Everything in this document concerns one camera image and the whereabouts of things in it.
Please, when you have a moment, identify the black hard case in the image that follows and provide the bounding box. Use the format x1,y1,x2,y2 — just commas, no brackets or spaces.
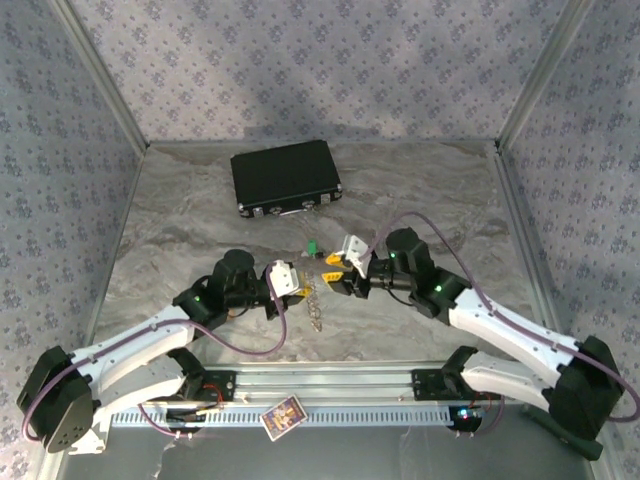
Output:
229,139,345,220

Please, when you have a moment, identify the colourful playing card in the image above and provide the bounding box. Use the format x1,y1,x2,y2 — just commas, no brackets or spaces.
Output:
260,394,308,442

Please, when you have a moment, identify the dark green block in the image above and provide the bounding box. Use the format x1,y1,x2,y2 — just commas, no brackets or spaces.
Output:
519,404,604,461

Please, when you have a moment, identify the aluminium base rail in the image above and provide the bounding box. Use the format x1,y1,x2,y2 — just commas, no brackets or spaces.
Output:
202,364,501,403

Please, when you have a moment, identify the aluminium table edge rail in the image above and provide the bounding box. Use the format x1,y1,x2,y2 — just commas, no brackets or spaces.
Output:
37,142,151,480
492,141,609,480

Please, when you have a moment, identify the slotted grey cable duct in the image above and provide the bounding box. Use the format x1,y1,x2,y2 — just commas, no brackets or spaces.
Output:
110,403,461,429

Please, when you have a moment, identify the arm controller board with wires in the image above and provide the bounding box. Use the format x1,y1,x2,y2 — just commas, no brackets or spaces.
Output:
449,405,489,431
164,405,226,427

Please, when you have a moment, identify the aluminium frame post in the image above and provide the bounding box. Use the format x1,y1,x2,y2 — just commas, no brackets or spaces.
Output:
496,0,597,150

